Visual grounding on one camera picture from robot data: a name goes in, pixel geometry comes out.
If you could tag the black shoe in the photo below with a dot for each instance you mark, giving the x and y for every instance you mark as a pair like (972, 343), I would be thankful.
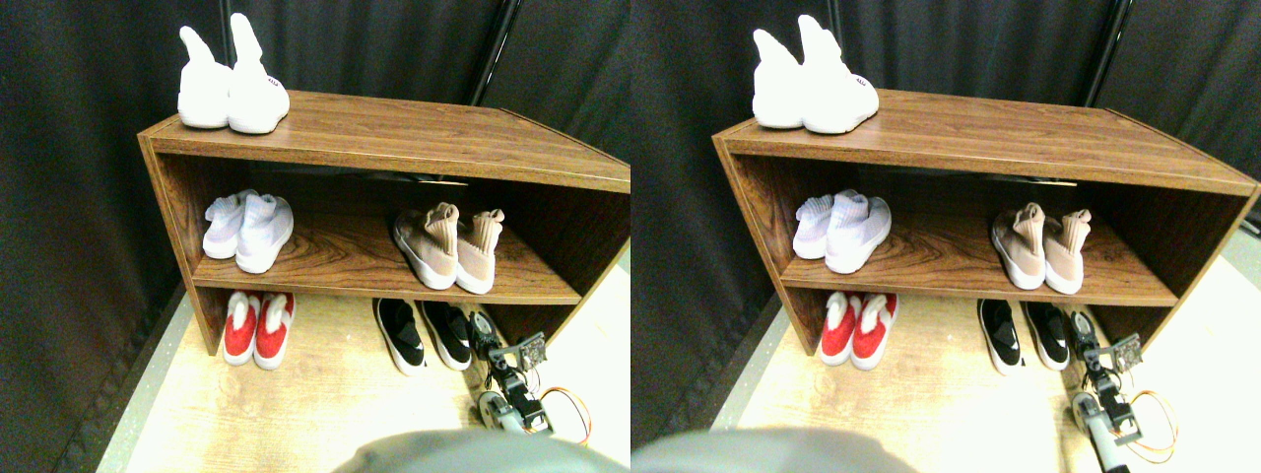
(448, 333)
(398, 335)
(1000, 335)
(1048, 333)

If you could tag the beige shoe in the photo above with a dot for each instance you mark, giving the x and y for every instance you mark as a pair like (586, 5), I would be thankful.
(1068, 258)
(481, 258)
(1020, 251)
(426, 251)

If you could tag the curtain stand pole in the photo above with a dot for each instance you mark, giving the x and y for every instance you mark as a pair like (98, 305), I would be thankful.
(497, 49)
(1109, 49)
(836, 12)
(228, 20)

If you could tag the brown shoe rack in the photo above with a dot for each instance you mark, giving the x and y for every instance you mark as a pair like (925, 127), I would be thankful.
(985, 128)
(394, 128)

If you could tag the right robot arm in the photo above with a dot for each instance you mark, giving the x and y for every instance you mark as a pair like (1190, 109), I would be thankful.
(504, 412)
(1098, 424)

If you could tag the red shoe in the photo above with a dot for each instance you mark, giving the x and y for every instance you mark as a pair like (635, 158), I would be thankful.
(839, 337)
(240, 337)
(273, 339)
(874, 339)

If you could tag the white shoe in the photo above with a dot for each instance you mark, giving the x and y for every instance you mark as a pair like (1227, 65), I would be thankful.
(258, 99)
(205, 99)
(837, 99)
(780, 99)

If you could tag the pale lilac shoe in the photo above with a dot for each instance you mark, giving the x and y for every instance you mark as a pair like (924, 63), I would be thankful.
(857, 236)
(222, 232)
(264, 236)
(810, 232)

